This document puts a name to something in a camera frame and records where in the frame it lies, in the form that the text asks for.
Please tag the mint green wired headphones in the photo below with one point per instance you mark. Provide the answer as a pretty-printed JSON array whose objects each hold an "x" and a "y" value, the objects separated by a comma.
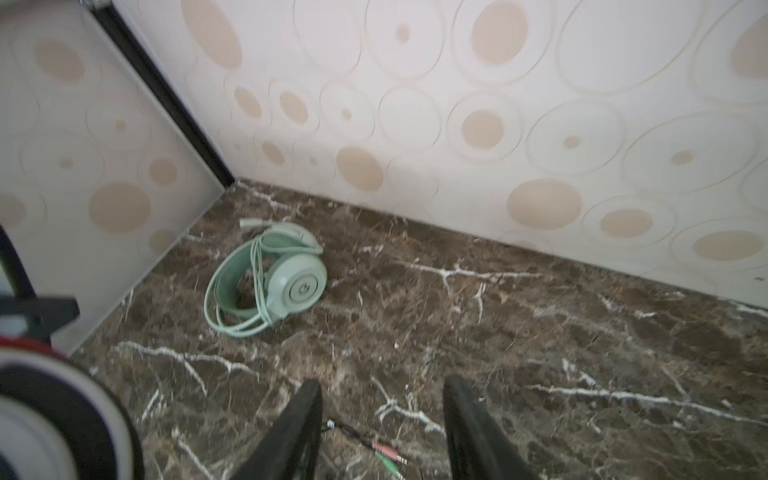
[{"x": 276, "y": 274}]

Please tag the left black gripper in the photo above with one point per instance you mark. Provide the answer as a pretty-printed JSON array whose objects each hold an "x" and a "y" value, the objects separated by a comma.
[{"x": 25, "y": 314}]

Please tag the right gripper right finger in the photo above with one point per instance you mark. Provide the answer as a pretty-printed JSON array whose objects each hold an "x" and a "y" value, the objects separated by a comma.
[{"x": 477, "y": 446}]

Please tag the white black red-cabled headphones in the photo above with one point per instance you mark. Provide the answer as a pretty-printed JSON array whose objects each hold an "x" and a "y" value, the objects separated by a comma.
[{"x": 58, "y": 422}]

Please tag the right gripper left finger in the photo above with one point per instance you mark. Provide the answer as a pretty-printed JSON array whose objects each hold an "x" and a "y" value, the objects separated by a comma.
[{"x": 290, "y": 448}]

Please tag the left black frame post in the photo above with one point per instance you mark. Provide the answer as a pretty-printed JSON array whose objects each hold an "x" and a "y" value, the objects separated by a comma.
[{"x": 134, "y": 52}]

